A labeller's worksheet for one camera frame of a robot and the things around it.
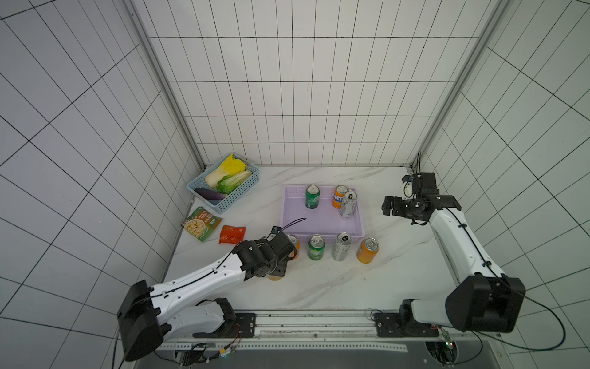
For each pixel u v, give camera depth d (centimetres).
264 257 55
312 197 97
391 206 75
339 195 95
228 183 102
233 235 93
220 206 97
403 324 67
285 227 66
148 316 39
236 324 71
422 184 63
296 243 81
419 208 58
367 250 79
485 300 39
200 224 97
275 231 71
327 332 73
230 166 109
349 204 90
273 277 78
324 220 106
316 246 81
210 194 102
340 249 79
